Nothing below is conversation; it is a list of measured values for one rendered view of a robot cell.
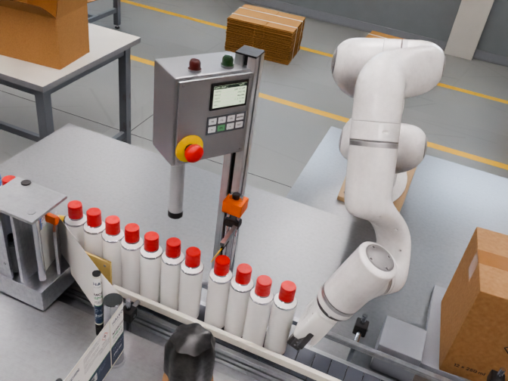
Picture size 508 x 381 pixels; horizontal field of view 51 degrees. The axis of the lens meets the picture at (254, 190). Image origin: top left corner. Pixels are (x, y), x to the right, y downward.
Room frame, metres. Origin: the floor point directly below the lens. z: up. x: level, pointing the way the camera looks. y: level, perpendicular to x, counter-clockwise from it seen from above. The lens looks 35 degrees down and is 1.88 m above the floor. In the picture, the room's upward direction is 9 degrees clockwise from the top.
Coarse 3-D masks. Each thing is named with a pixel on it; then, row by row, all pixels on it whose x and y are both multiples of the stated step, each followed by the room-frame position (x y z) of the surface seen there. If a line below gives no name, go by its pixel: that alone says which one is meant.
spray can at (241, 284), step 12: (240, 264) 0.85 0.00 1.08; (240, 276) 0.83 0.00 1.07; (240, 288) 0.82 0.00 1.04; (228, 300) 0.83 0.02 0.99; (240, 300) 0.82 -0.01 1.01; (228, 312) 0.82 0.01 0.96; (240, 312) 0.82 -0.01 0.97; (228, 324) 0.82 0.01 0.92; (240, 324) 0.82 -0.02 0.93; (240, 336) 0.82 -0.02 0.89
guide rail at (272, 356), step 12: (120, 288) 0.89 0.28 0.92; (132, 300) 0.87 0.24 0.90; (144, 300) 0.86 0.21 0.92; (168, 312) 0.84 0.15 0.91; (180, 312) 0.84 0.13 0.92; (204, 324) 0.82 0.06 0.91; (216, 336) 0.80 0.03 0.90; (228, 336) 0.79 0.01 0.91; (252, 348) 0.77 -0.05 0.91; (264, 348) 0.78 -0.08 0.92; (276, 360) 0.76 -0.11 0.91; (288, 360) 0.76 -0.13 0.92; (300, 372) 0.74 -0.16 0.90; (312, 372) 0.73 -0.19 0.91
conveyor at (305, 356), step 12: (156, 312) 0.86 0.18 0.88; (204, 312) 0.88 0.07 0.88; (180, 324) 0.84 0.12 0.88; (240, 348) 0.79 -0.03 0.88; (288, 348) 0.81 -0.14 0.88; (264, 360) 0.77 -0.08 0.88; (300, 360) 0.79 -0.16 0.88; (312, 360) 0.79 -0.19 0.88; (324, 360) 0.80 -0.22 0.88; (288, 372) 0.75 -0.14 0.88; (324, 372) 0.77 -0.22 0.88; (336, 372) 0.77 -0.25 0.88; (348, 372) 0.78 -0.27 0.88; (360, 372) 0.78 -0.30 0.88
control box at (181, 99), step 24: (168, 72) 0.91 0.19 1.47; (216, 72) 0.94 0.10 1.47; (240, 72) 0.96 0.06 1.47; (168, 96) 0.90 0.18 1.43; (192, 96) 0.90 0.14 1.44; (168, 120) 0.90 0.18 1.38; (192, 120) 0.90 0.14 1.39; (168, 144) 0.89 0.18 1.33; (216, 144) 0.93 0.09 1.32; (240, 144) 0.97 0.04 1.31
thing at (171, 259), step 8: (168, 240) 0.89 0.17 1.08; (176, 240) 0.89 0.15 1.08; (168, 248) 0.88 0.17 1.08; (176, 248) 0.88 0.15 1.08; (168, 256) 0.88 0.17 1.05; (176, 256) 0.88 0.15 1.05; (168, 264) 0.86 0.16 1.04; (176, 264) 0.87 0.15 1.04; (168, 272) 0.86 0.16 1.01; (176, 272) 0.87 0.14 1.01; (160, 280) 0.88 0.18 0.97; (168, 280) 0.86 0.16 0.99; (176, 280) 0.87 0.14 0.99; (160, 288) 0.88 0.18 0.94; (168, 288) 0.86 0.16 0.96; (176, 288) 0.87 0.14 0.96; (160, 296) 0.88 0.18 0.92; (168, 296) 0.86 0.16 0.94; (176, 296) 0.87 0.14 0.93; (168, 304) 0.86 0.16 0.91; (176, 304) 0.87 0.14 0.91
